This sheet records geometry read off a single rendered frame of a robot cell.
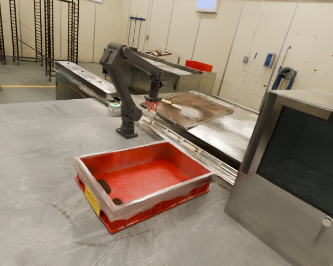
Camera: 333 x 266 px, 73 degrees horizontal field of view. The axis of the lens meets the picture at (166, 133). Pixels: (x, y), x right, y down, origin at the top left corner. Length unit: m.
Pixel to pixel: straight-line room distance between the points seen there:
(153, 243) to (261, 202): 0.38
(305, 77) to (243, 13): 1.88
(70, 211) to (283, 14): 4.90
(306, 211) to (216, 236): 0.29
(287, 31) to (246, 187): 4.41
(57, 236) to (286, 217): 0.69
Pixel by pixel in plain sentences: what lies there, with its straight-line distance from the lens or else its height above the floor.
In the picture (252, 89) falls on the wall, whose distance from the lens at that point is 5.23.
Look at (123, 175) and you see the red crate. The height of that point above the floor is 0.82.
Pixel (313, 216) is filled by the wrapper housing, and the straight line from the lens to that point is 0.80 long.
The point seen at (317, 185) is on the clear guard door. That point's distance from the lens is 0.77.
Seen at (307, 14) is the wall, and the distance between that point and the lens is 5.03.
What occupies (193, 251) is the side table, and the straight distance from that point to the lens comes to 0.78.
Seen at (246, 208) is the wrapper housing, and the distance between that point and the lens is 0.89.
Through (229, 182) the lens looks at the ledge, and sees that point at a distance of 1.06.
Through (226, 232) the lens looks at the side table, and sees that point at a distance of 0.88.
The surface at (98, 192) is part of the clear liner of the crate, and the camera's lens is 0.76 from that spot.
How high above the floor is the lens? 1.40
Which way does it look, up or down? 23 degrees down
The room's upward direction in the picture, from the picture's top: 11 degrees clockwise
